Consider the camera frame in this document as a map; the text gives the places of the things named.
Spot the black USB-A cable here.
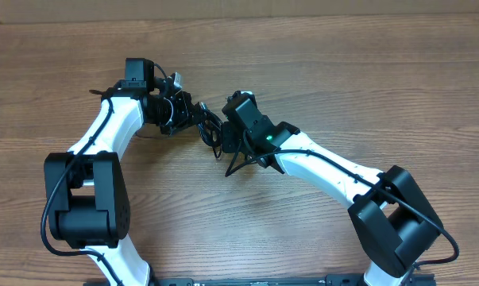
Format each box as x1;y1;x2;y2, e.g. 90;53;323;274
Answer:
197;102;225;160

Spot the black USB-C cable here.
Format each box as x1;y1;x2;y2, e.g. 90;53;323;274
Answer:
224;138;248;178

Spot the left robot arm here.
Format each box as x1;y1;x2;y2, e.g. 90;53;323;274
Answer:
40;58;199;285

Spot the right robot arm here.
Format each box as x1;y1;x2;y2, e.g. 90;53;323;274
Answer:
222;91;442;285

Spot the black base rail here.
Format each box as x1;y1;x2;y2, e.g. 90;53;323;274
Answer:
83;272;437;286

